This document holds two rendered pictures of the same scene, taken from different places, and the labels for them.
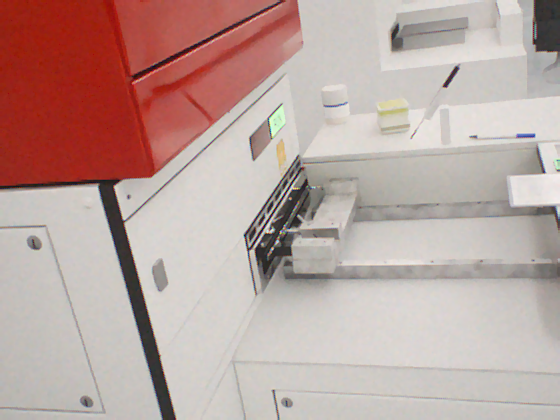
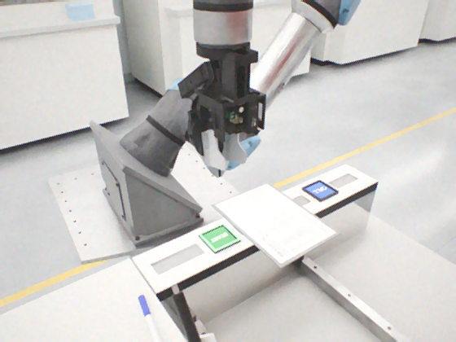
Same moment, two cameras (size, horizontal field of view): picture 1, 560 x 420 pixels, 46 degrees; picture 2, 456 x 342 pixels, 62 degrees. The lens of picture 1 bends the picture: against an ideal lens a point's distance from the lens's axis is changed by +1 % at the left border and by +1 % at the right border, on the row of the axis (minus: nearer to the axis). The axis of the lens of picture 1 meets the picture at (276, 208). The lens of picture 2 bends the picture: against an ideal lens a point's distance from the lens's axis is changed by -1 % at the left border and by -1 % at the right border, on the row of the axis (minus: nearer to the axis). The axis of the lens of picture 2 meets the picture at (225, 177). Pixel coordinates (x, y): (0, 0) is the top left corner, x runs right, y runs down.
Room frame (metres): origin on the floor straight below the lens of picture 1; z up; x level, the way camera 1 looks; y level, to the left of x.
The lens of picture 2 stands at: (1.58, -0.26, 1.43)
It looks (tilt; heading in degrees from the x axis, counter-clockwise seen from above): 33 degrees down; 216
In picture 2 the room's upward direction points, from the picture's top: straight up
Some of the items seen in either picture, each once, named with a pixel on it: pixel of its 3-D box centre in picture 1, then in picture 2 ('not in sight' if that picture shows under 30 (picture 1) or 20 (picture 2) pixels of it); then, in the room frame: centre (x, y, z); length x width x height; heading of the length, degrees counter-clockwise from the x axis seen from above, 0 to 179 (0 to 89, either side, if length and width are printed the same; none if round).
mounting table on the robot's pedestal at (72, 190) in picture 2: not in sight; (148, 211); (1.02, -0.95, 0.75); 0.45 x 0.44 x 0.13; 68
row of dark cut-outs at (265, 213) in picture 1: (276, 195); not in sight; (1.29, -0.01, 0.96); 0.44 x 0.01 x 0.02; 161
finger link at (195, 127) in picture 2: not in sight; (203, 126); (1.19, -0.59, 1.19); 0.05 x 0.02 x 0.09; 161
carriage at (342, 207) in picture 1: (330, 226); not in sight; (1.29, -0.11, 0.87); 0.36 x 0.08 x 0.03; 161
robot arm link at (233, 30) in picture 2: not in sight; (225, 26); (1.17, -0.56, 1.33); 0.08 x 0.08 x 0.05
